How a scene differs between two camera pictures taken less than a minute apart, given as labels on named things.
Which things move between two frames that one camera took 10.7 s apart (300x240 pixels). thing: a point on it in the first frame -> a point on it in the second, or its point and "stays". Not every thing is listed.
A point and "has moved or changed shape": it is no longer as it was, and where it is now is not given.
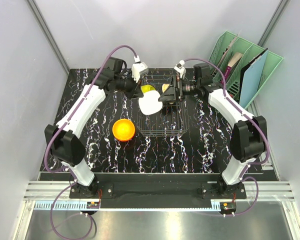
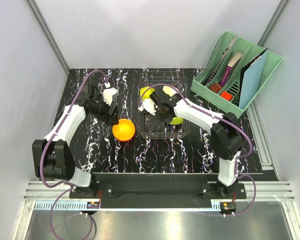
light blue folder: x=251 y=78 stays
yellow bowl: x=123 y=129 stays
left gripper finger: x=138 y=93 -> x=113 y=121
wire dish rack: x=173 y=120 stays
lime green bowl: x=149 y=103 has moved or changed shape
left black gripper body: x=127 y=86 -> x=108 y=115
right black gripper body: x=188 y=88 -> x=161 y=116
